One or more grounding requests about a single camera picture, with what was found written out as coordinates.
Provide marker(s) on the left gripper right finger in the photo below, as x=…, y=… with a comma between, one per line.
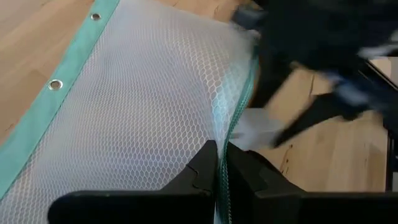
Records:
x=280, y=208

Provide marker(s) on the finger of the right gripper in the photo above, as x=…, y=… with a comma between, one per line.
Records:
x=270, y=74
x=326, y=109

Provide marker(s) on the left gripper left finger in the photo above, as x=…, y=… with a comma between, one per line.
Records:
x=155, y=208

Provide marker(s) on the pale grey packet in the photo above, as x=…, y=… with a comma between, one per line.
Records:
x=252, y=127

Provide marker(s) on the white mesh pouch teal trim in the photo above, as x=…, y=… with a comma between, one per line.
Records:
x=140, y=93

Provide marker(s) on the black metal table frame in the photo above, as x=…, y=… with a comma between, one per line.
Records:
x=390, y=161

